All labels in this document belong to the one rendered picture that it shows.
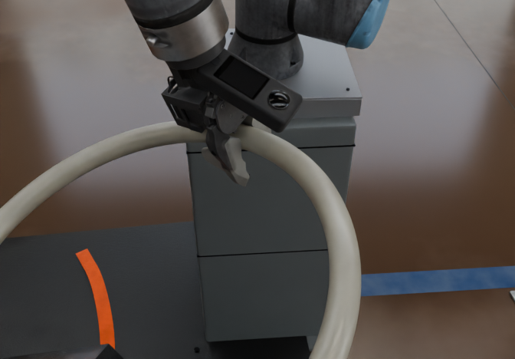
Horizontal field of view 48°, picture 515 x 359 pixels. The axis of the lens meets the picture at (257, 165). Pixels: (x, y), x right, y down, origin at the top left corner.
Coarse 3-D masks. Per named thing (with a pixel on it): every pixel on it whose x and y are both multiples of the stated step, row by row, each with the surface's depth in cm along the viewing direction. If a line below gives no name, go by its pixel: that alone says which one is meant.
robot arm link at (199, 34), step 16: (208, 16) 57; (224, 16) 59; (144, 32) 58; (160, 32) 56; (176, 32) 56; (192, 32) 57; (208, 32) 58; (224, 32) 59; (160, 48) 58; (176, 48) 58; (192, 48) 58; (208, 48) 58
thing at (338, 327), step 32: (160, 128) 75; (256, 128) 70; (64, 160) 76; (96, 160) 76; (288, 160) 65; (32, 192) 74; (320, 192) 60; (0, 224) 71; (352, 224) 58; (352, 256) 54; (352, 288) 52; (352, 320) 50; (320, 352) 48
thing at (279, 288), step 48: (192, 144) 133; (336, 144) 136; (192, 192) 143; (240, 192) 144; (288, 192) 145; (240, 240) 155; (288, 240) 156; (240, 288) 168; (288, 288) 170; (240, 336) 184; (288, 336) 186
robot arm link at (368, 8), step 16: (304, 0) 121; (320, 0) 118; (336, 0) 116; (352, 0) 116; (368, 0) 116; (384, 0) 119; (304, 16) 122; (320, 16) 120; (336, 16) 119; (352, 16) 118; (368, 16) 116; (304, 32) 126; (320, 32) 123; (336, 32) 121; (352, 32) 119; (368, 32) 119
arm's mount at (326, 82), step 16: (304, 48) 147; (320, 48) 147; (336, 48) 148; (304, 64) 142; (320, 64) 142; (336, 64) 142; (288, 80) 136; (304, 80) 137; (320, 80) 137; (336, 80) 137; (352, 80) 137; (304, 96) 132; (320, 96) 132; (336, 96) 132; (352, 96) 132; (304, 112) 134; (320, 112) 134; (336, 112) 135; (352, 112) 135
